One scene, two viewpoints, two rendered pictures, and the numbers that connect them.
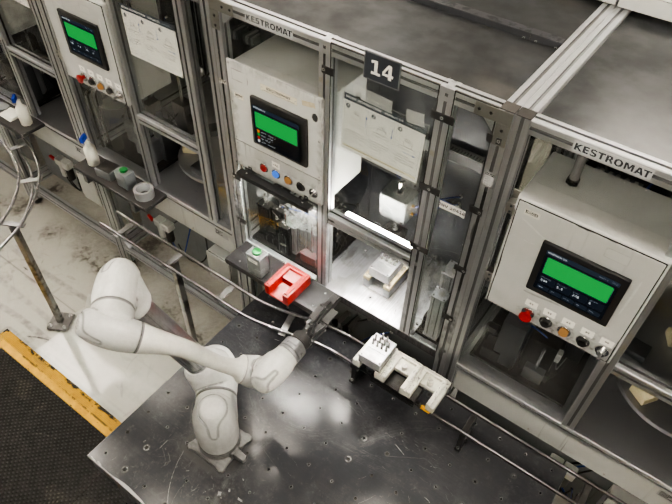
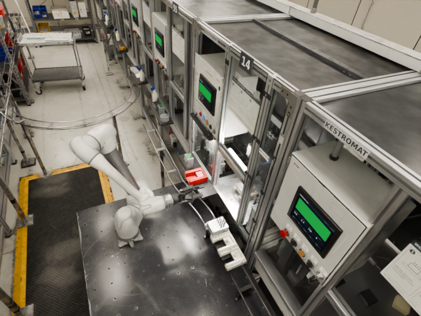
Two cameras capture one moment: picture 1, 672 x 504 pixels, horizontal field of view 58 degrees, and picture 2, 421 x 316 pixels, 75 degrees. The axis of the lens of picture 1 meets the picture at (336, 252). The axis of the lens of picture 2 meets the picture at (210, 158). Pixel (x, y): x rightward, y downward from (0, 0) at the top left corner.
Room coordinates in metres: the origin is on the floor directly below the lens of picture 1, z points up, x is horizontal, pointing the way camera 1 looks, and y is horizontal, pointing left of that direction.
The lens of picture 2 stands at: (0.29, -0.60, 2.54)
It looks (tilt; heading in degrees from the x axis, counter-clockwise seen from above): 41 degrees down; 27
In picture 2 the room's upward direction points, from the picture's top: 6 degrees clockwise
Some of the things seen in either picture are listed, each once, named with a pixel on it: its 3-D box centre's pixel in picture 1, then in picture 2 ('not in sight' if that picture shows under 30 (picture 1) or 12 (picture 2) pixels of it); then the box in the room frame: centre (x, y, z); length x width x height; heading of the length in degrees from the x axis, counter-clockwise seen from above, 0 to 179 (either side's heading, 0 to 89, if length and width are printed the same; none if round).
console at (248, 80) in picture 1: (295, 120); (220, 94); (1.90, 0.17, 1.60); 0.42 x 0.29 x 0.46; 55
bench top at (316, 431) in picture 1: (328, 463); (168, 270); (1.01, 0.00, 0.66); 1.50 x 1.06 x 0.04; 55
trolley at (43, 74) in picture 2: not in sight; (54, 61); (3.03, 3.98, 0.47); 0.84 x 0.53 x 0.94; 139
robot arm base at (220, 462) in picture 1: (223, 442); (128, 234); (1.05, 0.40, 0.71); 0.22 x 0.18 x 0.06; 55
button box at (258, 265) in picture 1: (259, 260); (189, 160); (1.76, 0.33, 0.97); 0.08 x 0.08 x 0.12; 55
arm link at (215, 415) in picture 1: (215, 419); (126, 220); (1.08, 0.42, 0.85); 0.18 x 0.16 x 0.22; 8
